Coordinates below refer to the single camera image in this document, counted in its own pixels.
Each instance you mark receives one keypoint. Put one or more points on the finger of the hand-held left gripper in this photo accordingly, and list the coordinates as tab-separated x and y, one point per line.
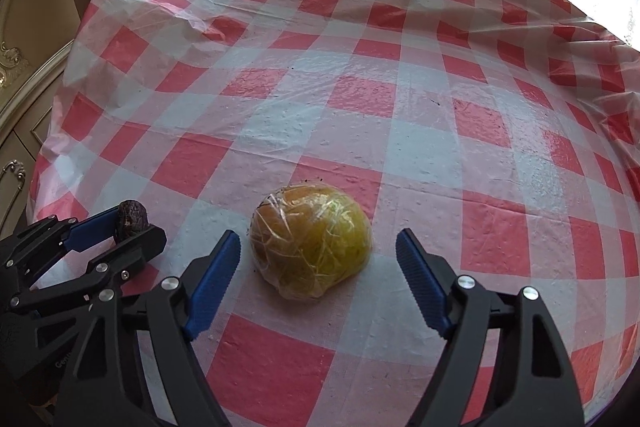
135	252
92	229

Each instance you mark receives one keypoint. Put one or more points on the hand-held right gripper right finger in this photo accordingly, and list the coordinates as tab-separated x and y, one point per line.
420	287

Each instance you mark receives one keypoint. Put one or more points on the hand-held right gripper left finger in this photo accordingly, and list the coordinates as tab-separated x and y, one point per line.
215	287

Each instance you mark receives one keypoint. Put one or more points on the dark wrinkled passion fruit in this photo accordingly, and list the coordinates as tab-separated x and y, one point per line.
131	218

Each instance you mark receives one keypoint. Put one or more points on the plastic-wrapped yellow fruit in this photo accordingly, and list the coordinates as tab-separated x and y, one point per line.
310	247

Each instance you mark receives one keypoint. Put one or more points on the cream ornate cabinet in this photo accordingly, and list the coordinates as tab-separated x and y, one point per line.
20	107

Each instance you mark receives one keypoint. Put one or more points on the red white checkered tablecloth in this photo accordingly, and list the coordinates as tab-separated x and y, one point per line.
350	107

